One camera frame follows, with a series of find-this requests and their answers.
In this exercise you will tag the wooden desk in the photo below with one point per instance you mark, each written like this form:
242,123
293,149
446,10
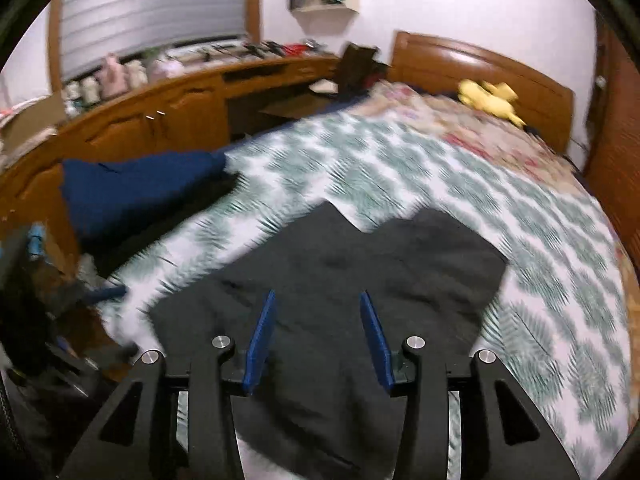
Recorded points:
185,105

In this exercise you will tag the wooden window frame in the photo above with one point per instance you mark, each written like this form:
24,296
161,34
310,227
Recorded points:
254,0

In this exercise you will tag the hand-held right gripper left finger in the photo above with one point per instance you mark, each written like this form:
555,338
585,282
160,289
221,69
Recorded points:
261,345

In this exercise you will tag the grey window blind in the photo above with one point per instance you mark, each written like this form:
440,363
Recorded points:
150,5

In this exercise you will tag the floral bed sheet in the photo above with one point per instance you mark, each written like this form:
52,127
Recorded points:
450,125

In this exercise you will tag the blue cloth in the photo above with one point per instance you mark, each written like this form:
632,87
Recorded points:
135,185

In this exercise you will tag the dark wooden chair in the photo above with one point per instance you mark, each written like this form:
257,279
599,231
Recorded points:
355,67

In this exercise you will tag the pink object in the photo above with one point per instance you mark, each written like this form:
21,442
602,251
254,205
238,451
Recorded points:
113,74

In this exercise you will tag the black jacket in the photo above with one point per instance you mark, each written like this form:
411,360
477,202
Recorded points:
325,270

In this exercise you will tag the leaf print blanket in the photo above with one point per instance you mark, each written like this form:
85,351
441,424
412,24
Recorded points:
425,170

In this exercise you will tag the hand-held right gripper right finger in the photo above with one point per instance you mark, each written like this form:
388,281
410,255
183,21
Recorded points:
376,345

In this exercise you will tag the brown cardboard box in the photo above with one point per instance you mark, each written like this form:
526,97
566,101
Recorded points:
35,120

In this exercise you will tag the wooden slatted wardrobe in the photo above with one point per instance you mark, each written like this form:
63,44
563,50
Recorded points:
620,135

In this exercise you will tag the yellow plush toy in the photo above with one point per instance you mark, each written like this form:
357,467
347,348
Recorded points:
482,95

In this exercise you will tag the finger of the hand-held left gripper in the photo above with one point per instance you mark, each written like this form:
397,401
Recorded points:
117,352
107,293

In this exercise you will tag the white object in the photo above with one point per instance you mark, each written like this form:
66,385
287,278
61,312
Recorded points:
136,73

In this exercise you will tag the wooden headboard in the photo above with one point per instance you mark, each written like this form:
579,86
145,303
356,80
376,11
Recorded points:
440,55

